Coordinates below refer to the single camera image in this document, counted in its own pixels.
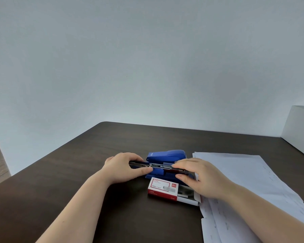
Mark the person's right hand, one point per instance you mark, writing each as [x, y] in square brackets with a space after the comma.
[207, 182]

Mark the person's left hand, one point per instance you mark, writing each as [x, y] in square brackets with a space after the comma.
[119, 169]

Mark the white paper stack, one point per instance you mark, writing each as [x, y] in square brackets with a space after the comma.
[243, 169]

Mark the blue stapler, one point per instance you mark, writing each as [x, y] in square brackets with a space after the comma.
[158, 173]
[167, 155]

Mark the red and white staple box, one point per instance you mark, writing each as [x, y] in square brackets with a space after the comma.
[159, 185]

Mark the person's left forearm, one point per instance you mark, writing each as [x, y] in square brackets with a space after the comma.
[76, 215]

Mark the person's right forearm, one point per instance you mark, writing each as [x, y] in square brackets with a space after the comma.
[268, 220]

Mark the large white box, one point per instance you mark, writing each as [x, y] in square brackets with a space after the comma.
[299, 131]

